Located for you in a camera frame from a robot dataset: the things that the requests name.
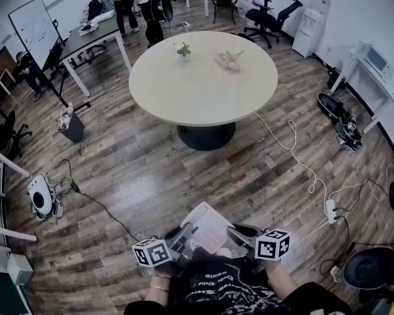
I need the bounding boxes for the white rounded floor device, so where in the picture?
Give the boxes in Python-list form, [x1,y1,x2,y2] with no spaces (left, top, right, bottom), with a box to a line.
[28,174,55,216]

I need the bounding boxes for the black office chair with armrests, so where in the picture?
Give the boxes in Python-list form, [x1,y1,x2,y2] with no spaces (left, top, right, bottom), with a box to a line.
[242,0,305,49]

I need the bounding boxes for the white flat package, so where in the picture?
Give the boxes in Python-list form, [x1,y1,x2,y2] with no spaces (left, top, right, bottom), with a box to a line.
[88,10,118,24]

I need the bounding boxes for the black round seat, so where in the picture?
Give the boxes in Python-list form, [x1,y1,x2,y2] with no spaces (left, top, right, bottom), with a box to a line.
[343,246,394,295]

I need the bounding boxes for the white shelf frame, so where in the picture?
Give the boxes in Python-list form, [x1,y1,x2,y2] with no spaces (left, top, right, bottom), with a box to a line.
[0,146,39,252]

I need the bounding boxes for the white water dispenser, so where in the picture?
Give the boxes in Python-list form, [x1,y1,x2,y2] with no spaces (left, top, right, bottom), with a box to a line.
[292,0,332,58]

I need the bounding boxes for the clear water jug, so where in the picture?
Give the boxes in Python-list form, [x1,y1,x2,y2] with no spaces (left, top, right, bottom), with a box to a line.
[239,0,254,18]

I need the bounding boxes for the white flower small plant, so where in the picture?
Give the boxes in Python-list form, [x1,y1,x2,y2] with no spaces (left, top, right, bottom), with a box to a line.
[173,40,192,58]

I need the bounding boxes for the person's left forearm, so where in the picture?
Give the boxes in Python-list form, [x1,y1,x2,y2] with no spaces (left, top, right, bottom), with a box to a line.
[146,267,177,308]

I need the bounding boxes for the person's black printed shirt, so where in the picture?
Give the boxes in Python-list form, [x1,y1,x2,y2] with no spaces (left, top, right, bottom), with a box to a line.
[123,257,352,315]

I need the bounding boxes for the white side table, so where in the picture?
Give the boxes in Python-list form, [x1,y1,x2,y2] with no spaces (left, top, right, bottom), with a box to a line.
[330,41,394,135]

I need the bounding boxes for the black bag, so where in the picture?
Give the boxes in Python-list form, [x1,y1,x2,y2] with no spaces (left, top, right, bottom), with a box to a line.
[317,92,347,119]

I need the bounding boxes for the black waste bin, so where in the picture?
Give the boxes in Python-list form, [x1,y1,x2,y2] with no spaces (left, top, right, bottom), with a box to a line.
[57,110,85,143]

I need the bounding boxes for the pile of equipment and cables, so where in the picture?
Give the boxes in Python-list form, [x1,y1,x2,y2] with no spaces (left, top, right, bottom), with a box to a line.
[334,112,365,152]

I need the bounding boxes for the black table pedestal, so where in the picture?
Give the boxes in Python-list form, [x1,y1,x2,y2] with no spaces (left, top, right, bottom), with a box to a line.
[176,121,236,152]

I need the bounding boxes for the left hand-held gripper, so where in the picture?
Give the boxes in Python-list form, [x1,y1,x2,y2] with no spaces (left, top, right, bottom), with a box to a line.
[132,223,200,269]

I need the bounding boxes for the person's right forearm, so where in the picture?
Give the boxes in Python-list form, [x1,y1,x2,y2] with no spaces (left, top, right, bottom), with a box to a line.
[265,261,299,300]

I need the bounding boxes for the whiteboard on black stand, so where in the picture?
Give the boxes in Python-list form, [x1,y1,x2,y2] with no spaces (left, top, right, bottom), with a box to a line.
[8,0,92,110]

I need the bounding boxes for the white pink calculator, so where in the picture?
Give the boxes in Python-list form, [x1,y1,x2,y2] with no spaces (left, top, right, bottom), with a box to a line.
[179,201,236,255]

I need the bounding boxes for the pink dried flower bouquet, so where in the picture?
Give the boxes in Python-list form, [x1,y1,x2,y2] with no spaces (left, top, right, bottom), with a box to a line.
[215,49,246,74]

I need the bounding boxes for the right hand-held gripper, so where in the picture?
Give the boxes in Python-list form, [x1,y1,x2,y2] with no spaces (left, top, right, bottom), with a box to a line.
[226,223,290,274]

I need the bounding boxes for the long white cable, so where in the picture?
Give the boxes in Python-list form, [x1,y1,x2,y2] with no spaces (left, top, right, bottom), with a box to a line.
[254,112,332,209]

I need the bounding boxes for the black swivel chair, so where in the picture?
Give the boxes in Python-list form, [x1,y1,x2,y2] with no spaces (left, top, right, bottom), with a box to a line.
[0,110,33,160]

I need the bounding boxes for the grey metal box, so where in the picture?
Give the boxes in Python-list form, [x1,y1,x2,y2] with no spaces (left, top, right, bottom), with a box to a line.
[6,253,33,287]

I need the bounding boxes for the white box with black item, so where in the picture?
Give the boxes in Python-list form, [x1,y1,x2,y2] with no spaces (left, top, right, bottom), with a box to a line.
[78,23,98,37]

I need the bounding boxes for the black cable with adapter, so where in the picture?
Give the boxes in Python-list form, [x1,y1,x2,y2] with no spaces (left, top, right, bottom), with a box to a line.
[70,180,142,242]

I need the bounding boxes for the black mesh chair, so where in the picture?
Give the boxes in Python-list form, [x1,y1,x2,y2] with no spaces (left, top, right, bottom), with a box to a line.
[209,0,240,25]

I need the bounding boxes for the white box appliance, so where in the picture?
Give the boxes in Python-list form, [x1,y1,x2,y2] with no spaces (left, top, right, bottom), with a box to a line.
[357,41,394,82]

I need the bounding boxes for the dark desk white legs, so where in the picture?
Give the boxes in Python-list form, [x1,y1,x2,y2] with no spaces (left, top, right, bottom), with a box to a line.
[59,11,133,98]

